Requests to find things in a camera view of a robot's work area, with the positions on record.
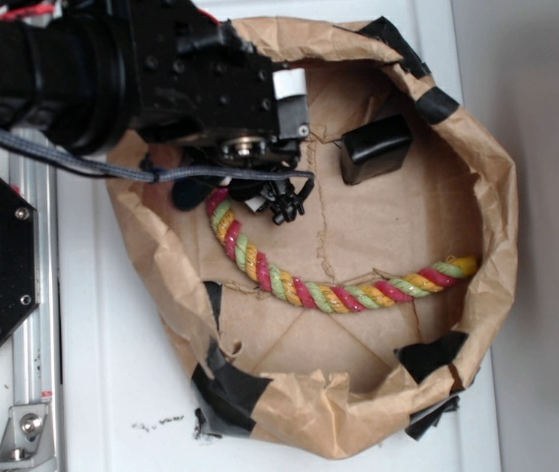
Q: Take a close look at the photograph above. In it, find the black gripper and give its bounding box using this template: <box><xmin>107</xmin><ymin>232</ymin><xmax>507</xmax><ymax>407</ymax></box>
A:
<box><xmin>126</xmin><ymin>1</ymin><xmax>310</xmax><ymax>211</ymax></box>

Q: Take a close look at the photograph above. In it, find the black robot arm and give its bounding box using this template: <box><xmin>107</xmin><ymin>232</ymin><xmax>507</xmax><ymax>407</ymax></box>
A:
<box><xmin>0</xmin><ymin>1</ymin><xmax>314</xmax><ymax>224</ymax></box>

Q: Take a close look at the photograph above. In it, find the black rectangular block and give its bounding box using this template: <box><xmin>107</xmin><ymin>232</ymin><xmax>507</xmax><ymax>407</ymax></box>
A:
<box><xmin>341</xmin><ymin>114</ymin><xmax>413</xmax><ymax>185</ymax></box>

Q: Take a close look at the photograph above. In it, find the brown paper bag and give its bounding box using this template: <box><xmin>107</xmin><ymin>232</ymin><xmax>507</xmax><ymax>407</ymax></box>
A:
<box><xmin>108</xmin><ymin>17</ymin><xmax>518</xmax><ymax>459</ymax></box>

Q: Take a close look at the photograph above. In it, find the multicolour twisted rope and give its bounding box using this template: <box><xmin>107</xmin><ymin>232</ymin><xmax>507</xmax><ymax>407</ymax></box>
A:
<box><xmin>205</xmin><ymin>188</ymin><xmax>479</xmax><ymax>315</ymax></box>

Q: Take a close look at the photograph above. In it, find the grey braided cable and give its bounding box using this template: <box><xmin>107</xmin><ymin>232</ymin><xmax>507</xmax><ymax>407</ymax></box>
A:
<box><xmin>0</xmin><ymin>122</ymin><xmax>316</xmax><ymax>207</ymax></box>

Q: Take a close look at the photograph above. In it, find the aluminium extrusion rail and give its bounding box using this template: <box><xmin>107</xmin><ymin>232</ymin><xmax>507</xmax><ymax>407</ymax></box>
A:
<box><xmin>0</xmin><ymin>152</ymin><xmax>66</xmax><ymax>471</ymax></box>

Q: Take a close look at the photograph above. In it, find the metal corner bracket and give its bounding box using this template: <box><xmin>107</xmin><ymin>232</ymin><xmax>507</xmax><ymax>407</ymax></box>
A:
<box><xmin>0</xmin><ymin>403</ymin><xmax>58</xmax><ymax>471</ymax></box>

